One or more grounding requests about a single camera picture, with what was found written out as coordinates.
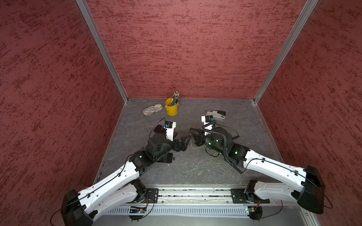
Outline green wired earphones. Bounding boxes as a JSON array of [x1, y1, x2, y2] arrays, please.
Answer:
[[168, 155, 232, 174]]

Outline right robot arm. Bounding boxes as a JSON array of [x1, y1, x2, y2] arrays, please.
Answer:
[[189, 127, 328, 214]]

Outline right aluminium corner post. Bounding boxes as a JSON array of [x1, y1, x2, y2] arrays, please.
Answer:
[[254, 0, 319, 105]]

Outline white black stapler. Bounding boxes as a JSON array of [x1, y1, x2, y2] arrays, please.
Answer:
[[206, 110, 226, 120]]

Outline circuit board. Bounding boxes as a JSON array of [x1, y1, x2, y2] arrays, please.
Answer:
[[129, 206, 148, 214], [248, 207, 257, 215]]

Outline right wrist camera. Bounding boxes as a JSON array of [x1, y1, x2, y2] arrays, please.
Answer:
[[201, 115, 216, 136]]

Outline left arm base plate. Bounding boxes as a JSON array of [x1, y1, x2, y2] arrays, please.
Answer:
[[130, 188, 159, 205]]

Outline pens in cup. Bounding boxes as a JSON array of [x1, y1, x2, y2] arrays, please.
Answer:
[[169, 91, 179, 106]]

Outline left aluminium corner post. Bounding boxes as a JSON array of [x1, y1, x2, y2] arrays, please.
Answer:
[[76, 0, 129, 103]]

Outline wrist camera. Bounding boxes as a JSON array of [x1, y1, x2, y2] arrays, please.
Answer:
[[201, 115, 216, 136], [163, 121, 176, 141]]

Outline pink-edged smartphone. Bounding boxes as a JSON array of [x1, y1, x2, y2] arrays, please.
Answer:
[[157, 153, 173, 163]]

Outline aluminium front rail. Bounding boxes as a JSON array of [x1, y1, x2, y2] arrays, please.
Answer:
[[80, 186, 310, 205]]

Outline right circuit board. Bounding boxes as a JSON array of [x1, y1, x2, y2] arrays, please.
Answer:
[[248, 207, 257, 215]]

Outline patterned pencil pouch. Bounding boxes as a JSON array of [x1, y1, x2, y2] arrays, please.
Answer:
[[143, 104, 163, 116]]

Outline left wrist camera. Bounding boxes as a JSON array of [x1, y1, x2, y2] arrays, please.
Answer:
[[163, 121, 176, 141]]

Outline aluminium corner post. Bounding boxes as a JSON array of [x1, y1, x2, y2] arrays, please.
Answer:
[[254, 0, 319, 105], [76, 0, 129, 103]]

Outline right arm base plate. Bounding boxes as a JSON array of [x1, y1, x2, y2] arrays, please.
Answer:
[[231, 189, 270, 204]]

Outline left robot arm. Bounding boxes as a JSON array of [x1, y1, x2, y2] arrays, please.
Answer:
[[59, 133, 190, 226]]

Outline yellow pen cup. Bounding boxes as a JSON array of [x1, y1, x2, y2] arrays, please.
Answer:
[[165, 98, 179, 116]]

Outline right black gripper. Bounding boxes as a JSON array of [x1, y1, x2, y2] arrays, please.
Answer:
[[189, 128, 226, 154]]

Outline left circuit board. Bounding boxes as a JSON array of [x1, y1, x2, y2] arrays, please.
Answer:
[[129, 206, 148, 214]]

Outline white vented cable duct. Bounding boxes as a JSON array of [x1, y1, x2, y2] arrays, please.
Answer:
[[104, 205, 249, 218]]

